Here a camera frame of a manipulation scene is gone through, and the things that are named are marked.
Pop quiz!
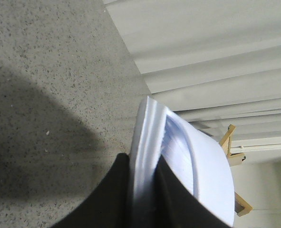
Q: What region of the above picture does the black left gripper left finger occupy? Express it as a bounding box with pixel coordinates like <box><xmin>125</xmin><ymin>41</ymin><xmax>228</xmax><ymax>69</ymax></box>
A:
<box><xmin>53</xmin><ymin>153</ymin><xmax>129</xmax><ymax>228</ymax></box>

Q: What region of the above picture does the wooden cross-legged stand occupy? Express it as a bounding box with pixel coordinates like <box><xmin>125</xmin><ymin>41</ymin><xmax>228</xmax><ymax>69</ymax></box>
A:
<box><xmin>219</xmin><ymin>123</ymin><xmax>253</xmax><ymax>218</ymax></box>

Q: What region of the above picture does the beige pleated curtain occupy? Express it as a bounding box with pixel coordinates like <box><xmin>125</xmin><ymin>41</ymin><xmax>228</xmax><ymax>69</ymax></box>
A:
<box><xmin>104</xmin><ymin>0</ymin><xmax>281</xmax><ymax>163</ymax></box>

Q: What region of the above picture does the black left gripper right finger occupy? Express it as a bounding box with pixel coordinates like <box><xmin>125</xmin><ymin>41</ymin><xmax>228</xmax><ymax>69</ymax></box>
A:
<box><xmin>154</xmin><ymin>157</ymin><xmax>233</xmax><ymax>228</ymax></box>

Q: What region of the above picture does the light blue slipper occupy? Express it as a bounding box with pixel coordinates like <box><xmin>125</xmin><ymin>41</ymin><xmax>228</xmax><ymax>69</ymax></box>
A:
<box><xmin>127</xmin><ymin>97</ymin><xmax>232</xmax><ymax>228</ymax></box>

